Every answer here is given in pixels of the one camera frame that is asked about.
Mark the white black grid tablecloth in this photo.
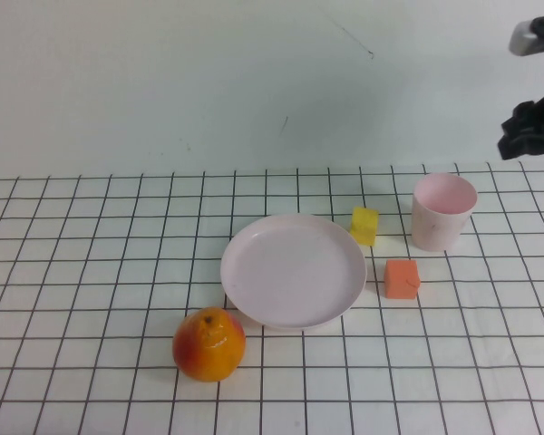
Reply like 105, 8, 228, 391
0, 160, 544, 435

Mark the orange red toy fruit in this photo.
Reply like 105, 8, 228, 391
171, 306, 247, 384

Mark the pink plastic cup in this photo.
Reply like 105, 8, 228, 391
411, 172, 479, 252

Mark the pink round plate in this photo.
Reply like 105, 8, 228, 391
219, 213, 368, 331

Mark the yellow foam cube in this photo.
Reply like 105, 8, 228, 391
348, 206, 380, 247

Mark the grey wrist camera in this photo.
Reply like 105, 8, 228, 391
508, 14, 544, 57

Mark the orange foam cube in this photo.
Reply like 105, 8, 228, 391
384, 258, 422, 301

